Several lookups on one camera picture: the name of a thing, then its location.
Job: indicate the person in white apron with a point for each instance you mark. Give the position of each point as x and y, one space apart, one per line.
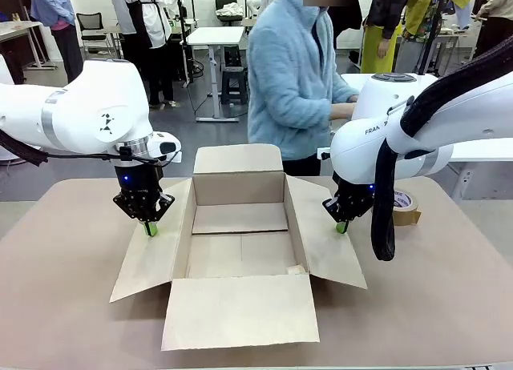
158 25

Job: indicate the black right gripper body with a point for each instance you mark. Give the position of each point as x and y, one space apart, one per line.
354 198

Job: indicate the brown cardboard box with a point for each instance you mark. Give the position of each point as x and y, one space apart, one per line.
240 314

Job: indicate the person in yellow-green jacket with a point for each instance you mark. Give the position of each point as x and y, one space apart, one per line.
425 9

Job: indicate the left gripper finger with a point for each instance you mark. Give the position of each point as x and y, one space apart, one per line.
155 229
147 229

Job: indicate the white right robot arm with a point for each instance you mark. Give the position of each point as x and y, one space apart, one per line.
360 154

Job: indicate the black chair with cloth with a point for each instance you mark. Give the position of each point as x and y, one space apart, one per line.
229 9

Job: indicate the black stool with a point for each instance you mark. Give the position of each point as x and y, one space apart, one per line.
234 81

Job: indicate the person's right hand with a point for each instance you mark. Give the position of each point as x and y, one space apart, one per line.
342 111

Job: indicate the black tripod pole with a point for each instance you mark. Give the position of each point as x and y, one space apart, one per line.
435 33

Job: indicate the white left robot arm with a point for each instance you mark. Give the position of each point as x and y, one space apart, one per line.
100 97

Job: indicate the black mesh office chair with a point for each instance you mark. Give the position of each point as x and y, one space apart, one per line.
94 25

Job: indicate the person in blue fleece jacket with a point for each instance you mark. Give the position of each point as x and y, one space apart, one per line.
288 65

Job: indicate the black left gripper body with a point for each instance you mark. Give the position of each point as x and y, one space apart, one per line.
138 186

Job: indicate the person in blue shirt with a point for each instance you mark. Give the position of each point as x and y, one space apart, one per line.
56 5

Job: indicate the light wooden side table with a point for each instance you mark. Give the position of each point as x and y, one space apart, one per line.
16 27

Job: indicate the person in dark clothes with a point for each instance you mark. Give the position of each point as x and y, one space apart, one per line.
344 21

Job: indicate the person in yellow apron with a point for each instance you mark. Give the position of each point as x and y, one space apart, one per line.
376 45

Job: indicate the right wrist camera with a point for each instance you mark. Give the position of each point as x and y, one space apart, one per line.
324 154

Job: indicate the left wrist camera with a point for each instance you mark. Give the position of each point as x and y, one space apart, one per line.
168 145

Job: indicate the person's left forearm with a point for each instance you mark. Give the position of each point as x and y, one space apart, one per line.
346 93

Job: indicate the white standing desk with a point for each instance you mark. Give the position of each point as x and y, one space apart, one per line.
216 35

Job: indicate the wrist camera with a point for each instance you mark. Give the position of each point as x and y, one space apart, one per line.
168 145
324 154

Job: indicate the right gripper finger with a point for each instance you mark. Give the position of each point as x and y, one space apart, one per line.
340 227
346 227

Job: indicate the person in white coat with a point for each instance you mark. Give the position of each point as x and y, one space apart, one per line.
128 25

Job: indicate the black stand pole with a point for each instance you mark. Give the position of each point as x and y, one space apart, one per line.
185 33

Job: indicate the person in beige top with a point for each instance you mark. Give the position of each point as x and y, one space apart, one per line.
501 1

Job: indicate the person's right forearm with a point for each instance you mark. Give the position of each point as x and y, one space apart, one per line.
312 111

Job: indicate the brown packing tape roll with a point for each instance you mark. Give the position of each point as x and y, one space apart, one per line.
406 210

